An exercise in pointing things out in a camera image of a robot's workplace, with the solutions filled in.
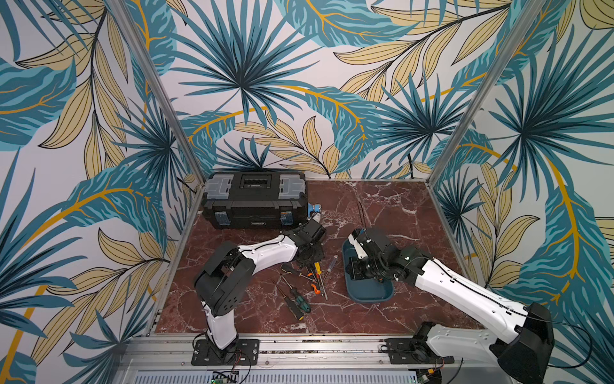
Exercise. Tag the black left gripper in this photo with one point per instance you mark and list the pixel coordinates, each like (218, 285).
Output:
(320, 253)

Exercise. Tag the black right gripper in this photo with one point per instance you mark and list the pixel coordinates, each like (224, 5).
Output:
(361, 264)

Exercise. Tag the yellow handle screwdriver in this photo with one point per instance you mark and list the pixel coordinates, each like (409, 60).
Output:
(320, 279)

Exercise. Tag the green black screwdriver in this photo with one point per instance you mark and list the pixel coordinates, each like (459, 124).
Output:
(301, 303)

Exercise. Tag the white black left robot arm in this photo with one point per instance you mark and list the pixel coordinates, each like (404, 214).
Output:
(228, 272)

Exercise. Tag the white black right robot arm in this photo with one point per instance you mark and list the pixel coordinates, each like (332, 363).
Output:
(516, 337)

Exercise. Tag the teal plastic storage tray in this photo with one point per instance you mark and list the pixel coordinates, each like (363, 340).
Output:
(366, 291)

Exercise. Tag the grey clear screwdriver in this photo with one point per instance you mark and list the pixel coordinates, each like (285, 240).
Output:
(330, 266)

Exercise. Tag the small blue white toy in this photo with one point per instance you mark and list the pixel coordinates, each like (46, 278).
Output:
(313, 209)

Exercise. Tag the black plastic toolbox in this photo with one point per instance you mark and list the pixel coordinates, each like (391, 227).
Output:
(257, 199)

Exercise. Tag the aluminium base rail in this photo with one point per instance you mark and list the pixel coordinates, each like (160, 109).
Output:
(293, 358)

